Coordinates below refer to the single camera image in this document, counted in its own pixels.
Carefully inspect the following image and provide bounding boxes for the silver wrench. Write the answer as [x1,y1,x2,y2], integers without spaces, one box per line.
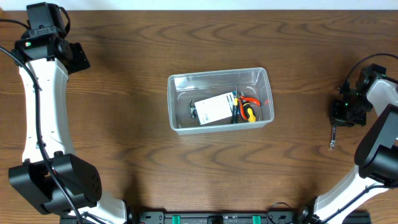
[329,125,336,150]

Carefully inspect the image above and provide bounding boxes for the stubby yellow black screwdriver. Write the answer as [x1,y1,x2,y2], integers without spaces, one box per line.
[241,101,256,123]

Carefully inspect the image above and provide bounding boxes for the red handled pliers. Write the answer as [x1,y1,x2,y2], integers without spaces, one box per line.
[238,92,261,122]

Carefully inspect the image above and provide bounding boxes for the thin yellow black screwdriver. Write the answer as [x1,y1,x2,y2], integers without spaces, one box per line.
[231,85,239,124]

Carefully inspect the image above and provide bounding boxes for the small claw hammer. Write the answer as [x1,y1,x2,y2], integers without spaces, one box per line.
[188,100,197,119]

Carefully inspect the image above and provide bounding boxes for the blue white cardboard box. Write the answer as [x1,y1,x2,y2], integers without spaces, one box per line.
[194,92,235,125]

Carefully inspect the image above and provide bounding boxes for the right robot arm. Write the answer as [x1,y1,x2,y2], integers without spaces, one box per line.
[296,63,397,223]

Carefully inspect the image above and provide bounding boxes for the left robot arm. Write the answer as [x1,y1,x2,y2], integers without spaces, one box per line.
[9,25,129,223]

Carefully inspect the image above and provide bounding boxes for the clear plastic container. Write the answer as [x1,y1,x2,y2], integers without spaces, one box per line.
[167,67,274,135]

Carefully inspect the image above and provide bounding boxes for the right black cable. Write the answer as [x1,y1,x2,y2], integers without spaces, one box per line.
[338,52,398,224]

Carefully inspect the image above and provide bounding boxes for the black cable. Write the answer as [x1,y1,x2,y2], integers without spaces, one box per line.
[0,18,94,224]
[338,52,398,224]

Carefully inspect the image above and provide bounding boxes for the left black cable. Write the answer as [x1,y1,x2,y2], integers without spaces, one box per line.
[0,18,94,224]

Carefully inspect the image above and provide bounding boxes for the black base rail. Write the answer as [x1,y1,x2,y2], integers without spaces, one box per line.
[59,210,373,224]

